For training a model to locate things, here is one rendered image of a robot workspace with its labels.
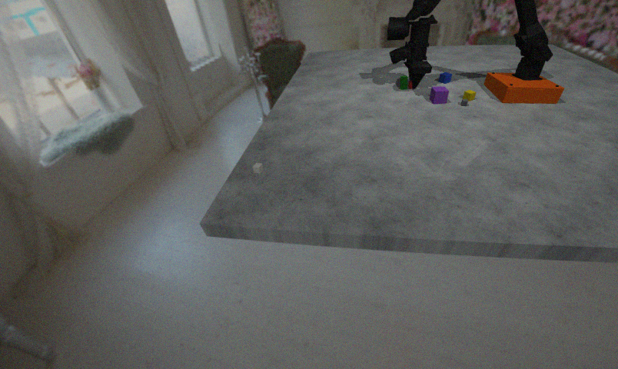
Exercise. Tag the blue block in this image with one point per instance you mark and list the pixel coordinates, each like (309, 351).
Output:
(445, 77)

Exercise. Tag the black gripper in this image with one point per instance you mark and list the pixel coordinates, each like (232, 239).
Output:
(417, 68)

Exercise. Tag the purple block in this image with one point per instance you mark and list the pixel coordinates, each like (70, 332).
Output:
(438, 95)

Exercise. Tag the small yellow block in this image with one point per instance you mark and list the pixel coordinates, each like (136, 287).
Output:
(469, 95)

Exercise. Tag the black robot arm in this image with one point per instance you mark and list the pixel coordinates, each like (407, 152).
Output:
(531, 40)

